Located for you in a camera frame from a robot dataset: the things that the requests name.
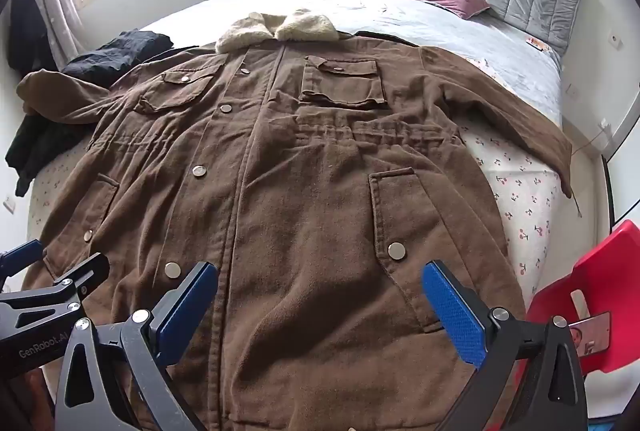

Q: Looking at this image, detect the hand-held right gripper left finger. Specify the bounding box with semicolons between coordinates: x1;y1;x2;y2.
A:
55;261;219;431

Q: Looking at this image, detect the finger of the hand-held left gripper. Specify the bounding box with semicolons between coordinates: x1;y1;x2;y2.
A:
0;252;111;342
0;240;45;284

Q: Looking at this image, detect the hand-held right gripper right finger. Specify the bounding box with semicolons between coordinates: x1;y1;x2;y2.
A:
421;260;588;431

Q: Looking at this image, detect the brown coat with fleece collar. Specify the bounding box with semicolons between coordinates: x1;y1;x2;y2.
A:
17;8;583;431

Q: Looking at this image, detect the black crumpled garment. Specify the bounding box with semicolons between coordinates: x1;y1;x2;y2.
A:
5;112;97;198

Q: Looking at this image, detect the cherry print blanket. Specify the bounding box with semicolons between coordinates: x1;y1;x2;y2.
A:
27;56;563;307

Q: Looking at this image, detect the red plastic chair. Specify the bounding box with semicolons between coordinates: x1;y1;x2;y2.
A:
515;219;640;378

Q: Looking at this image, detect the dark hanging garment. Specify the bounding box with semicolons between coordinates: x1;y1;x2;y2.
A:
7;0;57;76

